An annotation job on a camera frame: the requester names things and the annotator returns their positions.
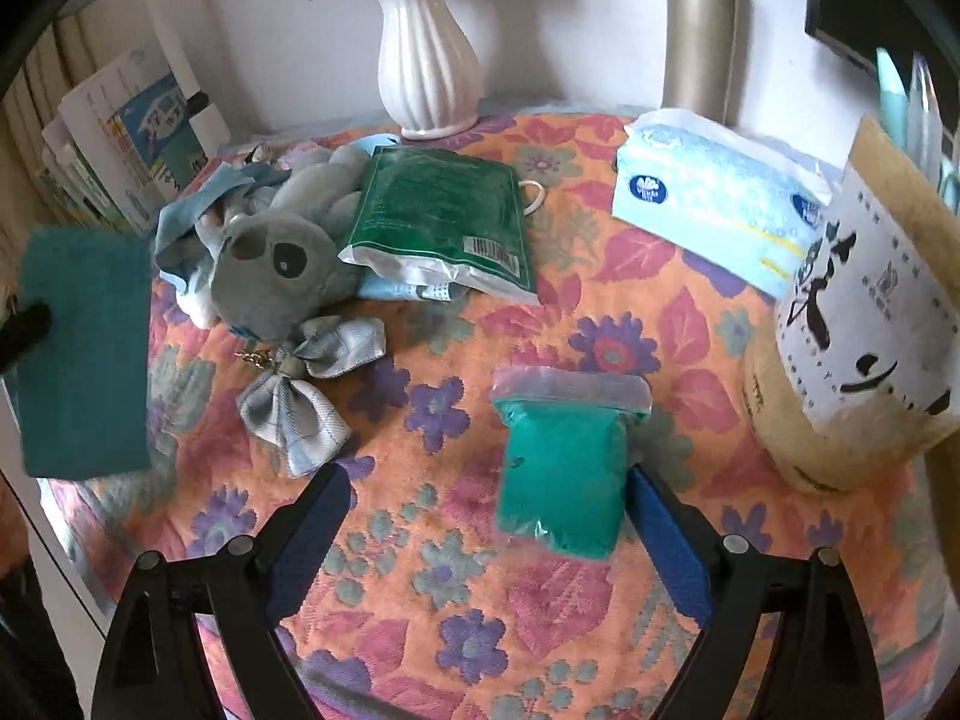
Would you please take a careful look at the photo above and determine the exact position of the teal pen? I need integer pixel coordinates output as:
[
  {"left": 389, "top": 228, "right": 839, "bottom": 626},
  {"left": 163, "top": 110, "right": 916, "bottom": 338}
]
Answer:
[{"left": 874, "top": 46, "right": 911, "bottom": 145}]

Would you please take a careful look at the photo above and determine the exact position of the teal clay bag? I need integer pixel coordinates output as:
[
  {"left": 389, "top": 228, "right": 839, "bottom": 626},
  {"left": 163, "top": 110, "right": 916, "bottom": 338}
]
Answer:
[{"left": 491, "top": 366, "right": 652, "bottom": 562}]

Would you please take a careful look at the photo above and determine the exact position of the grey striped ribbon bow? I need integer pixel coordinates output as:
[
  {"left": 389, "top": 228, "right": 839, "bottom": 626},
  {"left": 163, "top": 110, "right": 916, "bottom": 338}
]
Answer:
[{"left": 238, "top": 316, "right": 387, "bottom": 478}]

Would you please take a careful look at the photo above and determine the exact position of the floral tablecloth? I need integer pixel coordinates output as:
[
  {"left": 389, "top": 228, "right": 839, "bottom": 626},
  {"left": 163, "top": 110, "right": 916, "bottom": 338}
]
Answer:
[{"left": 37, "top": 112, "right": 947, "bottom": 720}]

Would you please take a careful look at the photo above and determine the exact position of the gold thermos bottle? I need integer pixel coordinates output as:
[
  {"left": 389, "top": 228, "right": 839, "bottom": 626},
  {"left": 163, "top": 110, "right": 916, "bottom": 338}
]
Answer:
[{"left": 660, "top": 0, "right": 740, "bottom": 125}]

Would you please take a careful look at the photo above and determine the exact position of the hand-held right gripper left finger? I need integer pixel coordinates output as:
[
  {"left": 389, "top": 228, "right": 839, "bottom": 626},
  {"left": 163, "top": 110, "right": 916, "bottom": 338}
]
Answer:
[{"left": 90, "top": 463, "right": 353, "bottom": 720}]

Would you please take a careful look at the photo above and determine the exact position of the white ribbed vase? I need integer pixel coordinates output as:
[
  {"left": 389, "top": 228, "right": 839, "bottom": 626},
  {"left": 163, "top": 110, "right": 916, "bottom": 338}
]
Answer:
[{"left": 377, "top": 0, "right": 483, "bottom": 140}]

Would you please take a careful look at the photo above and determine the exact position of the clear pen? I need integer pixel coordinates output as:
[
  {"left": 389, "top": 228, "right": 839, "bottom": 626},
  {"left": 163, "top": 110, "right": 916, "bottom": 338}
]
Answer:
[{"left": 909, "top": 52, "right": 943, "bottom": 182}]

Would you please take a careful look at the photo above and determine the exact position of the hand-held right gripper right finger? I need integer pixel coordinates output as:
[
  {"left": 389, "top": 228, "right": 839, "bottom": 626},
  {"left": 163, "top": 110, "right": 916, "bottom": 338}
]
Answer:
[{"left": 624, "top": 463, "right": 886, "bottom": 720}]

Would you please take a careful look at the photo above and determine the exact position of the grey koala plush toy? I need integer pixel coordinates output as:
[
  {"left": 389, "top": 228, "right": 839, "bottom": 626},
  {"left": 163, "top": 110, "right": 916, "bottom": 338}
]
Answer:
[{"left": 210, "top": 144, "right": 372, "bottom": 342}]

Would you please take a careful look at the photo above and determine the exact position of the blue tissue pack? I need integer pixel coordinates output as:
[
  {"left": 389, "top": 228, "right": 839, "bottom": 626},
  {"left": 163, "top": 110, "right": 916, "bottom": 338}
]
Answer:
[{"left": 609, "top": 109, "right": 835, "bottom": 299}]

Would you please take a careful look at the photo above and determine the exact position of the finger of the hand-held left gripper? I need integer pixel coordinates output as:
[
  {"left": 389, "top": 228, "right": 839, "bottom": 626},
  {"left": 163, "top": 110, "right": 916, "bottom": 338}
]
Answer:
[{"left": 0, "top": 300, "right": 55, "bottom": 382}]

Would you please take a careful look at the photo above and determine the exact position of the stack of books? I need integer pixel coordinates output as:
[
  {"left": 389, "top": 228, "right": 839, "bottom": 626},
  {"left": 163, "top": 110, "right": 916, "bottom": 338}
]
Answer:
[{"left": 0, "top": 15, "right": 233, "bottom": 235}]

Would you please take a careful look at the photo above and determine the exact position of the teal towel cloth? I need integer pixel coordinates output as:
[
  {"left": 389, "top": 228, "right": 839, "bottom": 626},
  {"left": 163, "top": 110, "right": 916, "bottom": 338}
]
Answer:
[{"left": 16, "top": 229, "right": 155, "bottom": 479}]

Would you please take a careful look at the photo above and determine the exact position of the green plastic packet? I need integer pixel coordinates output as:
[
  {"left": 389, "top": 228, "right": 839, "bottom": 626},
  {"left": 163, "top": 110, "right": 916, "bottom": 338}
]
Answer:
[{"left": 337, "top": 146, "right": 542, "bottom": 307}]

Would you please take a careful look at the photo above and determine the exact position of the woven basket with paper label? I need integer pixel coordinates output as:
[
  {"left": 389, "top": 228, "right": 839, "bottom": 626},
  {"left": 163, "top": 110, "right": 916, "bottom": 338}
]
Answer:
[{"left": 742, "top": 116, "right": 960, "bottom": 494}]

